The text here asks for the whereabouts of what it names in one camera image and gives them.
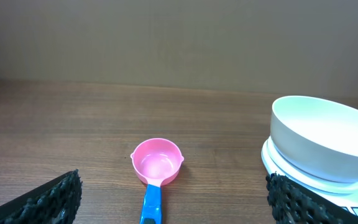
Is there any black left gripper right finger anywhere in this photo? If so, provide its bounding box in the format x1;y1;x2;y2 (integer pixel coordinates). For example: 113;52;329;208
265;173;358;224

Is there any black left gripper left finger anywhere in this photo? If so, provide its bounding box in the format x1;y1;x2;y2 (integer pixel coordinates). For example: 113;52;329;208
0;169;82;224

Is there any pink scoop with blue handle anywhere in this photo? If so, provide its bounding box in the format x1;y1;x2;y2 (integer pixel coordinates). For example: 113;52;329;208
130;138;184;224

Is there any white digital kitchen scale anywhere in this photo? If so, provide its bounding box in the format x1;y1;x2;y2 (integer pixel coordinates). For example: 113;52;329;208
261;138;358;216

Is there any white bowl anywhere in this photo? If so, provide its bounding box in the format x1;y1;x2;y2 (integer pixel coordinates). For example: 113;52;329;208
270;96;358;183

